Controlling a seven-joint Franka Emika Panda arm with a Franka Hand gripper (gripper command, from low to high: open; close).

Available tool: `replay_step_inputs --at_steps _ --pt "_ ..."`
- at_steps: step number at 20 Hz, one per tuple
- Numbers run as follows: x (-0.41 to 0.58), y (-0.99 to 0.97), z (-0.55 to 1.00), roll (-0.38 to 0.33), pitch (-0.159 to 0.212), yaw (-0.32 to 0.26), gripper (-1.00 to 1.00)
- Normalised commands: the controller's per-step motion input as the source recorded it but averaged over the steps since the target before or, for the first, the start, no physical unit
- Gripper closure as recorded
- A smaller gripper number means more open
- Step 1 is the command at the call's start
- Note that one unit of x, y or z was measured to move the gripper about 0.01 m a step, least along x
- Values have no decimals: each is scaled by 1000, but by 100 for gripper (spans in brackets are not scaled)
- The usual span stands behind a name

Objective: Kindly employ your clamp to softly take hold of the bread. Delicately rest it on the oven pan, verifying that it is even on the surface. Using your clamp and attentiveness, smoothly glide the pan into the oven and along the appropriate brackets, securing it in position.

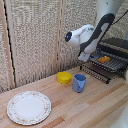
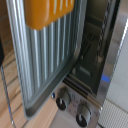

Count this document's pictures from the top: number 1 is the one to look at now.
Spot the wooden screen post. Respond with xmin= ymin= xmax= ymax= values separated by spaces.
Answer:
xmin=0 ymin=0 xmax=16 ymax=90
xmin=54 ymin=0 xmax=65 ymax=77

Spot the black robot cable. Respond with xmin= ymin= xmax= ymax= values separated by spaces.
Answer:
xmin=111 ymin=8 xmax=128 ymax=26

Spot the white floral rimmed plate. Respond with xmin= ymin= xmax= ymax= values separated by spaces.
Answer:
xmin=6 ymin=90 xmax=53 ymax=126

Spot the yellow bowl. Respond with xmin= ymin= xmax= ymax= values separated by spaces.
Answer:
xmin=55 ymin=71 xmax=73 ymax=85

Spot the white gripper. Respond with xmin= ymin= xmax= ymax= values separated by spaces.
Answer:
xmin=77 ymin=45 xmax=98 ymax=63

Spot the blue faceted cup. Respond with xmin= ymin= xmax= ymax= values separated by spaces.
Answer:
xmin=72 ymin=73 xmax=87 ymax=94

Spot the golden brown bread piece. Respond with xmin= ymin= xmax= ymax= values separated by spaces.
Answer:
xmin=97 ymin=55 xmax=112 ymax=65

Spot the black dish rack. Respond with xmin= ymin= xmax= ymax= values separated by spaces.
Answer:
xmin=79 ymin=37 xmax=128 ymax=85

